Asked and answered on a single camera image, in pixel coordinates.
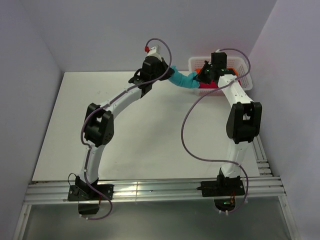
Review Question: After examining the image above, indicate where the teal t shirt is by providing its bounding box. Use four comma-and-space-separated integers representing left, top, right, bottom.
168, 65, 200, 89

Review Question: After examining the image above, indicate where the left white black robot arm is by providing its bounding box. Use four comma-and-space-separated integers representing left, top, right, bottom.
75, 56, 175, 200

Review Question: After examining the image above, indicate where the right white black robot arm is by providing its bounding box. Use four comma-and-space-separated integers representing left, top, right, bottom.
195, 60, 262, 196

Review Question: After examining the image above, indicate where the orange rolled t shirt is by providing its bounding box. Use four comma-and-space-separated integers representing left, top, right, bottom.
219, 68, 238, 76

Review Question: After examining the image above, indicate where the pink rolled t shirt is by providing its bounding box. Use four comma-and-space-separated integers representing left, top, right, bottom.
198, 78, 242, 90

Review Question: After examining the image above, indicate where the white plastic basket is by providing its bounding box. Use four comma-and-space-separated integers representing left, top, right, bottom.
188, 56, 253, 97

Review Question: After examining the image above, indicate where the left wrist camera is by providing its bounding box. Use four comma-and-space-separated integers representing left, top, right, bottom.
144, 45, 162, 61

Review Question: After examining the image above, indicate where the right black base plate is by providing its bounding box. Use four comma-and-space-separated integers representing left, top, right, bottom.
196, 180, 245, 197

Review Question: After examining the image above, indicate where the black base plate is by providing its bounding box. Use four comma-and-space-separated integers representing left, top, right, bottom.
196, 180, 245, 197
67, 184, 114, 202

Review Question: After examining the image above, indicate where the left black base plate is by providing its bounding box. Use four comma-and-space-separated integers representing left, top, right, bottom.
67, 184, 114, 202

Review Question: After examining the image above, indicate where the aluminium rail frame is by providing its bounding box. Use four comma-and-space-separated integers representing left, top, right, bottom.
13, 138, 301, 240

